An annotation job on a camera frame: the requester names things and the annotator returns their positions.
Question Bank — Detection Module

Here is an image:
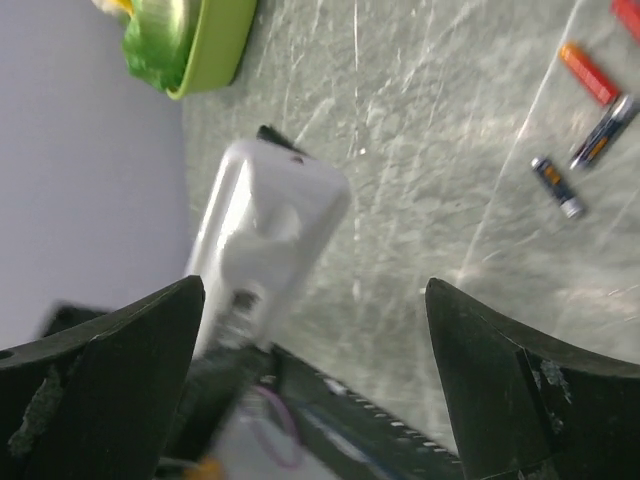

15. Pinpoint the white remote control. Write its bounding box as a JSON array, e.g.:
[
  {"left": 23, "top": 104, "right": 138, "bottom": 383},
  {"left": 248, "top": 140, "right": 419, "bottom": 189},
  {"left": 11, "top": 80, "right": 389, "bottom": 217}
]
[{"left": 186, "top": 139, "right": 351, "bottom": 357}]

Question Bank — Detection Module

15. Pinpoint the dark battery lower middle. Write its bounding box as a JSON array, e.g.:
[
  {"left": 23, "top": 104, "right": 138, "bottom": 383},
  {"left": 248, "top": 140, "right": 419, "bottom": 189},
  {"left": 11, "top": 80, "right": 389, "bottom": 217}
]
[{"left": 570, "top": 94, "right": 639, "bottom": 170}]

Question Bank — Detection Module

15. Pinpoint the green lettuce cabbage toy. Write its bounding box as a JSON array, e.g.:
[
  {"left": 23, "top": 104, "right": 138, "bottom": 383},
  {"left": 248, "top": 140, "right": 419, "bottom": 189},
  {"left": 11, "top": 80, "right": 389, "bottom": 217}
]
[{"left": 122, "top": 0, "right": 202, "bottom": 91}]

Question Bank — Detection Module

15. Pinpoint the dark battery lowest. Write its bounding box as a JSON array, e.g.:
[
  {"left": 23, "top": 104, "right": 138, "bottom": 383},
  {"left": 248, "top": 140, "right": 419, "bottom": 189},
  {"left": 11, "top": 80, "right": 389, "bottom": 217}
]
[{"left": 531, "top": 157, "right": 585, "bottom": 219}]

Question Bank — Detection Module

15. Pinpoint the yellow napa cabbage toy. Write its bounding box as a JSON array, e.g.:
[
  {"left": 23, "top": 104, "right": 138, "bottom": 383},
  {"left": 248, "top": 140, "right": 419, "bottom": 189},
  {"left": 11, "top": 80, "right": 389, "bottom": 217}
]
[{"left": 92, "top": 0, "right": 134, "bottom": 17}]

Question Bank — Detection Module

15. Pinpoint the black slim remote control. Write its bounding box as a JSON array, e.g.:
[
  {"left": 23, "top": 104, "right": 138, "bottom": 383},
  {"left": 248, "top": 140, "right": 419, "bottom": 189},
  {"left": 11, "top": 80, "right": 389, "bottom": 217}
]
[{"left": 256, "top": 125, "right": 305, "bottom": 155}]

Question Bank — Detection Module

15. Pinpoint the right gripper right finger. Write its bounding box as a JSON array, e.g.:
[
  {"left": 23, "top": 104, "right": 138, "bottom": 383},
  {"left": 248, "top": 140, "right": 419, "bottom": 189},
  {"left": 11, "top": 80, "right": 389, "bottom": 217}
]
[{"left": 425, "top": 278, "right": 639, "bottom": 479}]

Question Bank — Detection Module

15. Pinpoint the red orange battery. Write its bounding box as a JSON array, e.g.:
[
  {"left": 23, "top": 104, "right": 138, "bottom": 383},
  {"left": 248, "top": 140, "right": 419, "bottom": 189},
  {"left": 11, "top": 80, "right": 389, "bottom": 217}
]
[
  {"left": 558, "top": 42, "right": 621, "bottom": 106},
  {"left": 611, "top": 0, "right": 640, "bottom": 40}
]

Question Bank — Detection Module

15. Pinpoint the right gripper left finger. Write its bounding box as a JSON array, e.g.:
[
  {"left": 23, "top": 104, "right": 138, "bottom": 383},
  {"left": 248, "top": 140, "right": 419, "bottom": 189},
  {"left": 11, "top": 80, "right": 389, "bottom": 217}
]
[{"left": 1, "top": 276, "right": 205, "bottom": 479}]

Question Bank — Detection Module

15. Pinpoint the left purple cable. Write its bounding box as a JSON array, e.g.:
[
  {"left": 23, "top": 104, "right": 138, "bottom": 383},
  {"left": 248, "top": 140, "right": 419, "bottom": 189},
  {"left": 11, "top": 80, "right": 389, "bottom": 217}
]
[{"left": 249, "top": 387, "right": 306, "bottom": 469}]

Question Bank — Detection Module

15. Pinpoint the black base bar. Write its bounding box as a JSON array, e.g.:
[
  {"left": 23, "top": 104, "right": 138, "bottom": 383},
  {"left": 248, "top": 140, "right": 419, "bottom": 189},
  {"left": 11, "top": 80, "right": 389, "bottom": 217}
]
[{"left": 165, "top": 346, "right": 463, "bottom": 479}]

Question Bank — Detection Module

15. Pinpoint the green plastic basket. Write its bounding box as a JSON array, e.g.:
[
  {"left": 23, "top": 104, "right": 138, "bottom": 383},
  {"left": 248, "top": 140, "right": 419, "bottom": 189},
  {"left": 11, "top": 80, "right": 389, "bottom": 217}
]
[{"left": 166, "top": 0, "right": 258, "bottom": 100}]

